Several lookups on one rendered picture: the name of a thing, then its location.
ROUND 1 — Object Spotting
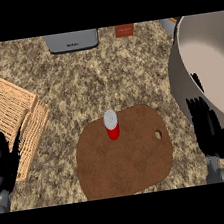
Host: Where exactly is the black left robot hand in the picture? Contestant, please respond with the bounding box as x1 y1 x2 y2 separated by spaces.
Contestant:
0 124 33 200

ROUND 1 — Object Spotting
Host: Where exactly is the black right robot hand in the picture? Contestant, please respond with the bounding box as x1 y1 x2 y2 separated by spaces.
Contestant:
185 92 224 163

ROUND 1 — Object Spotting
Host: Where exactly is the large grey pot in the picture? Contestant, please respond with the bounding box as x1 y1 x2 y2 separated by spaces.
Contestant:
160 10 224 136

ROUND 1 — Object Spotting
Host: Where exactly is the brown wooden cutting board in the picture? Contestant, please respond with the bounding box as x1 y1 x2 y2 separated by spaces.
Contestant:
69 100 179 203

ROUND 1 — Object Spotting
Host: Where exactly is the red can with white top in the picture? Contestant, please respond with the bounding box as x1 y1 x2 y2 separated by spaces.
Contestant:
102 108 122 142

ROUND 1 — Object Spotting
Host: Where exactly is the wicker basket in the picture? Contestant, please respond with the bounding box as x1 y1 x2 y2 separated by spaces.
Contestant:
0 57 60 185

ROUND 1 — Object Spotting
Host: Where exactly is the red-brown box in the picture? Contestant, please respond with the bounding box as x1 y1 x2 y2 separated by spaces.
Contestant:
114 23 137 39

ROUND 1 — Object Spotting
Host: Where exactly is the grey flat appliance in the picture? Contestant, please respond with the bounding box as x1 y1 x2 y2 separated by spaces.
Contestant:
42 28 101 57

